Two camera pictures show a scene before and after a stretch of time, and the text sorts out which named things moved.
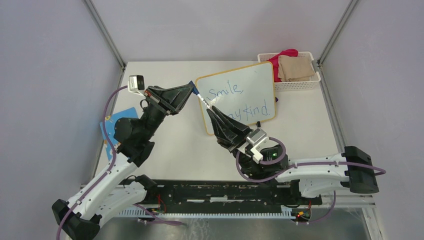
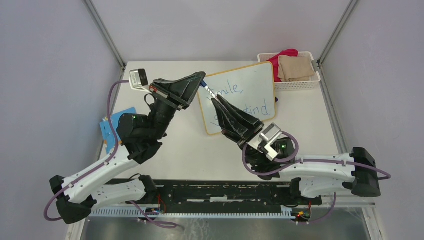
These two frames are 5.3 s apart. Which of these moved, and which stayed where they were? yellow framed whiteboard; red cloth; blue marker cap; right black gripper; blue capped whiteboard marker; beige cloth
Moved: blue marker cap; blue capped whiteboard marker; right black gripper
Stayed: beige cloth; yellow framed whiteboard; red cloth
